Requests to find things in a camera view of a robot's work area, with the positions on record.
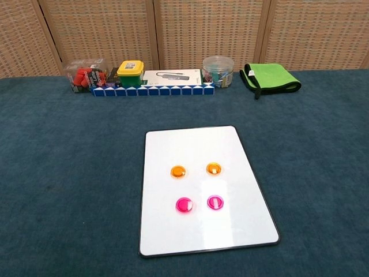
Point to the orange-yellow round magnet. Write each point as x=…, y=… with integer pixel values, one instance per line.
x=177, y=172
x=214, y=168

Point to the pink-red round magnet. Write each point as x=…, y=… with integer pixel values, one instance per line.
x=215, y=202
x=184, y=205

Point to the white magnetic board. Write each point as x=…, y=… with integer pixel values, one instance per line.
x=201, y=231

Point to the white USB hub box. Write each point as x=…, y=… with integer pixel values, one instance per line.
x=173, y=77

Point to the clear round jar of clips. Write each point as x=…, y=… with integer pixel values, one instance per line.
x=217, y=72

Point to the yellow-lidded green container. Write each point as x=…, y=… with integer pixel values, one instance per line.
x=130, y=73

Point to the small black box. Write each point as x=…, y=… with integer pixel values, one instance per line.
x=113, y=76

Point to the green microfiber cloth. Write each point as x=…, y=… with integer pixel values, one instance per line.
x=271, y=76

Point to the woven wooden folding screen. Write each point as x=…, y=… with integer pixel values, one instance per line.
x=207, y=31

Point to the dark blue table mat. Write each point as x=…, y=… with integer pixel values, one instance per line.
x=72, y=173

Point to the clear box of red capsules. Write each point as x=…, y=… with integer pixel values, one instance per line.
x=83, y=76

